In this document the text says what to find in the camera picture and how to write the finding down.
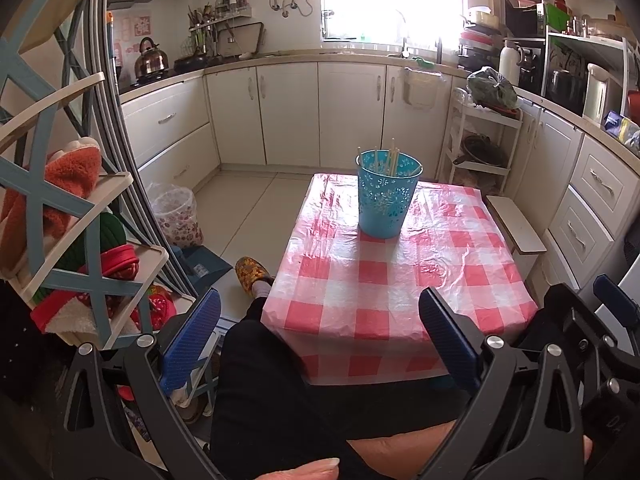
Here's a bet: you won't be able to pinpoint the green knitted cloth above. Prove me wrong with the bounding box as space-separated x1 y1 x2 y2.
50 212 126 281

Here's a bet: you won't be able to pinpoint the pink wall stickers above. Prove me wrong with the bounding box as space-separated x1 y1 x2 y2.
112 15 151 41

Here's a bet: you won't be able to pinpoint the grey refrigerator door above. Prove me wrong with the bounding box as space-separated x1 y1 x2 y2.
85 0 196 296

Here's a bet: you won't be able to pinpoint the green plastic board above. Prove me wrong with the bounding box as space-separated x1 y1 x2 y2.
544 4 571 33

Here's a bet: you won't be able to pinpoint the blue cream shelf rack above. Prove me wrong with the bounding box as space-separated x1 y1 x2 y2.
0 0 223 411

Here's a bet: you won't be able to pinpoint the steel whistling kettle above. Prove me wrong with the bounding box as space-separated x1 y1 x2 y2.
134 37 170 76

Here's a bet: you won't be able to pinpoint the red fabric slipper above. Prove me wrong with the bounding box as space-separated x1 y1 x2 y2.
80 244 140 281

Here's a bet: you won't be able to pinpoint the wall utensil rack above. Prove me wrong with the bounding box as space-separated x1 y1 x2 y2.
186 0 253 56

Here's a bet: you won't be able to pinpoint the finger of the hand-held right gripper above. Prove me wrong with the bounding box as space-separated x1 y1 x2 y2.
593 274 640 318

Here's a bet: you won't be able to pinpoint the white wooden stool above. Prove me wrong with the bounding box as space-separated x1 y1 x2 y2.
486 195 547 271

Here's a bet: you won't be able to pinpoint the white door base cabinet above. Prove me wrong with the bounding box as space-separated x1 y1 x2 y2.
202 60 461 168

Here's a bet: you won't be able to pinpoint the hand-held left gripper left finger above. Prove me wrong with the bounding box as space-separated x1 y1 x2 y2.
62 288 223 480

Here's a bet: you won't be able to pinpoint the stacked food containers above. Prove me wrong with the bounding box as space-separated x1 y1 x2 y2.
457 6 503 71

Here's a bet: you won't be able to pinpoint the metal sink faucet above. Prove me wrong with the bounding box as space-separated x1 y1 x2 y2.
400 10 445 63

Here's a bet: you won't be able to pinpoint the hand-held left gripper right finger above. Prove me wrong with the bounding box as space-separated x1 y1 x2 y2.
417 286 608 480

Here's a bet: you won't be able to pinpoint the white panelled drawer cabinet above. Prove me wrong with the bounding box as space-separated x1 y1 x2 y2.
510 95 640 306

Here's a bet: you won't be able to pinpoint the blue perforated plastic bucket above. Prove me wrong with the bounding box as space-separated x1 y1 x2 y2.
356 147 423 239

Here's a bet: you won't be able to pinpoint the red white checked tablecloth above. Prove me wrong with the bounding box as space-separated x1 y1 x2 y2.
261 172 538 386

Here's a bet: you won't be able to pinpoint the dark blue dustpan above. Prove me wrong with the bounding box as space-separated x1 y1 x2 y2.
172 245 236 293

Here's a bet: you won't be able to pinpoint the blue mop pole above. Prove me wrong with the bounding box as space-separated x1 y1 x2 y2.
106 10 121 93

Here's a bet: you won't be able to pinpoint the metal counter shelf rack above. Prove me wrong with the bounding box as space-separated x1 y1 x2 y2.
545 30 631 116

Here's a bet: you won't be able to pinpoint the blue packet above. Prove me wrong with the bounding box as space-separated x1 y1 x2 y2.
602 110 626 136

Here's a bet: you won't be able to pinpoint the red white plush cloth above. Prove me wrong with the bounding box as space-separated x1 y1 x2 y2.
30 285 176 333

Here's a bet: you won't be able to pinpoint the grey cutting board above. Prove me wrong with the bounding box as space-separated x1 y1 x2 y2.
217 21 265 58

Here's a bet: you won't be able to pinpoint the black gas stove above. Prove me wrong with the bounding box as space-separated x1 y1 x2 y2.
117 70 176 91

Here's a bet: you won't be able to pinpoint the patterned trash bin with bag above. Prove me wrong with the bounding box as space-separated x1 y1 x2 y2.
147 183 205 248

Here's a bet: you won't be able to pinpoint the white kitchen trolley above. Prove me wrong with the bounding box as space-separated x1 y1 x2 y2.
440 87 523 196

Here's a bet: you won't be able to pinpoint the white electric kettle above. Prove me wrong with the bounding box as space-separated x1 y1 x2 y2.
584 63 611 123

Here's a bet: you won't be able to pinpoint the bundle of wooden chopsticks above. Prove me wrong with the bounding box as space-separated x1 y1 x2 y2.
372 137 401 178

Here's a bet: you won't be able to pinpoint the black countertop oven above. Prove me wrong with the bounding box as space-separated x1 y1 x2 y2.
502 0 548 96

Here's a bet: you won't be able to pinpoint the orange plush slipper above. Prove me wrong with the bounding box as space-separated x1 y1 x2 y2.
0 137 103 261

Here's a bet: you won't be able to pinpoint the white thermos flask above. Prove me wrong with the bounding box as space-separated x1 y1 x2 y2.
498 42 522 87

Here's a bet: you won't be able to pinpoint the black frying pan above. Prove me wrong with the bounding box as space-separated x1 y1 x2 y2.
172 52 208 72

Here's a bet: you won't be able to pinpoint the yellow patterned slipper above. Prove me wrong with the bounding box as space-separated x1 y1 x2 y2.
235 256 275 293

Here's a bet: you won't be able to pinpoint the white hanging door bin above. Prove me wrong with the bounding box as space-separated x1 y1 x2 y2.
401 66 446 110

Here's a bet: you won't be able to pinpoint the bright kitchen window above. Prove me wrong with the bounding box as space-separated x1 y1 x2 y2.
320 0 468 53

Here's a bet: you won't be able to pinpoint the person's left hand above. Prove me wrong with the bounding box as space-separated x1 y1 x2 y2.
265 422 458 480

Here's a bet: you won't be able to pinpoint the dark wok with handle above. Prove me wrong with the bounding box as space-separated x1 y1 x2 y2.
455 134 507 168

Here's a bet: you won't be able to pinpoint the white plain drawer cabinet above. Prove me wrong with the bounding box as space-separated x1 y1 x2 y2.
120 77 221 191

